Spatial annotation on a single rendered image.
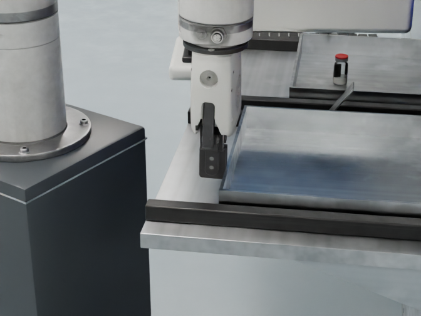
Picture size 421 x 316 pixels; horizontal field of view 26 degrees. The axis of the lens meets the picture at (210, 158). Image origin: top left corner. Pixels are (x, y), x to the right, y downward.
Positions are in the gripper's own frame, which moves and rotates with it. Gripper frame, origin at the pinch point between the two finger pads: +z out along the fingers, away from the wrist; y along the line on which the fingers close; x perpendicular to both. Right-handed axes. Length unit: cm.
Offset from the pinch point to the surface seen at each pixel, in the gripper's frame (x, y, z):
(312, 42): -9, 53, 2
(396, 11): -25, 91, 7
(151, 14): 86, 358, 97
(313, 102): -10.9, 26.0, 2.2
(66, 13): 130, 352, 98
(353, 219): -17.2, -8.0, 1.8
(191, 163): 4.0, 7.3, 4.3
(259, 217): -6.7, -8.5, 2.5
